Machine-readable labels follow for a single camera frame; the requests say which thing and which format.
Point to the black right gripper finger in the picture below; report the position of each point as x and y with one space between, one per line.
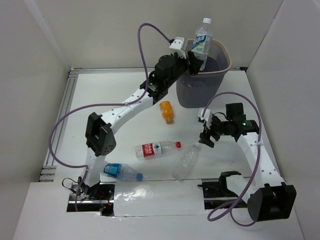
204 137
210 143

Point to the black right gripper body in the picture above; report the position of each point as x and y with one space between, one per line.
218 128

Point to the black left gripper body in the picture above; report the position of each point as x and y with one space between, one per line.
186 61

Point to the green label clear bottle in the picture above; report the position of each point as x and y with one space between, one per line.
202 41

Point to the clear crushed plastic bottle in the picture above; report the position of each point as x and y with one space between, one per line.
185 162

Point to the orange juice bottle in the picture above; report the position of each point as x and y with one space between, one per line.
167 112

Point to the red label water bottle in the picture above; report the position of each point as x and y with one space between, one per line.
157 149

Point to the blue label water bottle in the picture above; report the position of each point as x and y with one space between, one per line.
122 172

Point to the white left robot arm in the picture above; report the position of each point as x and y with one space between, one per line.
101 129

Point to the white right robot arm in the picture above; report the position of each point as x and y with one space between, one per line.
267 196

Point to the grey mesh waste bin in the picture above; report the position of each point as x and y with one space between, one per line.
194 91

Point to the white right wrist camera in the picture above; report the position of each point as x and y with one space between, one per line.
205 116

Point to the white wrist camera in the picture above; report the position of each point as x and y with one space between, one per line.
178 47
205 116

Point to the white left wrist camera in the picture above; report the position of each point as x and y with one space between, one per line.
178 47

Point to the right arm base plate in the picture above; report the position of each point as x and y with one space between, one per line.
214 195

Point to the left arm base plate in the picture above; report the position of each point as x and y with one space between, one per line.
102 202

